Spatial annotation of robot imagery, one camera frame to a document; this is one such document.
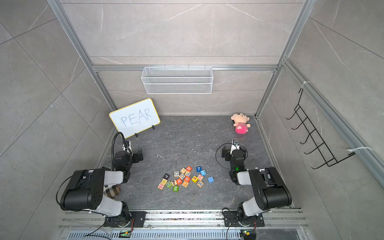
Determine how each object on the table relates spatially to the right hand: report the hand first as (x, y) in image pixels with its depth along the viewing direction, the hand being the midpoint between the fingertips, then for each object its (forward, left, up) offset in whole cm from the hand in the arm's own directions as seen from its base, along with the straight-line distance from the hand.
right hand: (234, 146), depth 93 cm
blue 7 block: (-12, +23, -6) cm, 27 cm away
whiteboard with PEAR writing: (+20, +68, +6) cm, 71 cm away
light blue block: (-14, +20, -6) cm, 26 cm away
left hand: (+1, +64, -1) cm, 64 cm away
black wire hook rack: (-23, -29, +26) cm, 45 cm away
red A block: (-19, +35, -7) cm, 40 cm away
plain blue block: (-18, +16, -7) cm, 25 cm away
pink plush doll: (+21, -9, -2) cm, 23 cm away
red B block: (-12, +29, -6) cm, 32 cm away
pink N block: (-22, +45, -6) cm, 51 cm away
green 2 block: (-24, +36, -6) cm, 44 cm away
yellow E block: (-18, +25, -6) cm, 32 cm away
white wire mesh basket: (+40, +38, +23) cm, 60 cm away
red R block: (-18, +30, -6) cm, 36 cm away
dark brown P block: (-16, +43, -7) cm, 46 cm away
